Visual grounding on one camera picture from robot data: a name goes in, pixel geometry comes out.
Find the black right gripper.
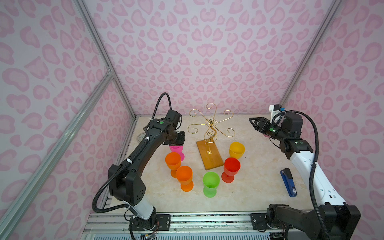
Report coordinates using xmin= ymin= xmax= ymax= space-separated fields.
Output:
xmin=249 ymin=117 xmax=289 ymax=142

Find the pink wine glass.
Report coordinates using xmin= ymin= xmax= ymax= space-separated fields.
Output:
xmin=170 ymin=146 xmax=185 ymax=161

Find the orange wine glass front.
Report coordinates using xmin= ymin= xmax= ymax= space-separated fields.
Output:
xmin=165 ymin=152 xmax=182 ymax=178

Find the orange wine glass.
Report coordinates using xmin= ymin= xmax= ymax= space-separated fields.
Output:
xmin=165 ymin=152 xmax=182 ymax=178
xmin=176 ymin=166 xmax=194 ymax=192

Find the yellow wine glass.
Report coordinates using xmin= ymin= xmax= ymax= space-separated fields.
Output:
xmin=229 ymin=142 xmax=246 ymax=159

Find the green wine glass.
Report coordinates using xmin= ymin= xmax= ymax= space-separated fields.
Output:
xmin=203 ymin=172 xmax=220 ymax=198

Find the red wine glass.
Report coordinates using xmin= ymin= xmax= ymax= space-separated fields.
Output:
xmin=221 ymin=158 xmax=241 ymax=184

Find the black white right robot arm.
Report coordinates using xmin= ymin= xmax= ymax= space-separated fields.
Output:
xmin=249 ymin=110 xmax=361 ymax=240

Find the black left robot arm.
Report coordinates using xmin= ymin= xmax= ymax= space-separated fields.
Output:
xmin=103 ymin=110 xmax=185 ymax=229

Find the clear tape roll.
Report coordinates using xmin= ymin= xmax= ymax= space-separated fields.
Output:
xmin=137 ymin=133 xmax=146 ymax=142

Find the blue box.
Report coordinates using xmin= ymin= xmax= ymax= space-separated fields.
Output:
xmin=280 ymin=168 xmax=298 ymax=198

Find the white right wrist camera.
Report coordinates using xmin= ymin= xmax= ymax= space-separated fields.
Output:
xmin=269 ymin=105 xmax=285 ymax=124

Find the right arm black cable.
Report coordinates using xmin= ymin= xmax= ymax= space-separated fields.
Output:
xmin=271 ymin=110 xmax=332 ymax=240

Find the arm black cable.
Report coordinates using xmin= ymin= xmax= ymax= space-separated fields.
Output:
xmin=271 ymin=110 xmax=332 ymax=240
xmin=91 ymin=92 xmax=173 ymax=214

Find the gold wire glass rack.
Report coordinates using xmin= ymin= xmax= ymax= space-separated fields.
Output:
xmin=188 ymin=103 xmax=236 ymax=155

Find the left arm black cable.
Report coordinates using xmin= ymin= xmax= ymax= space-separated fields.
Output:
xmin=91 ymin=92 xmax=173 ymax=214

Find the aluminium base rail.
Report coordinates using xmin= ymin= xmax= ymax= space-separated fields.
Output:
xmin=80 ymin=211 xmax=343 ymax=240

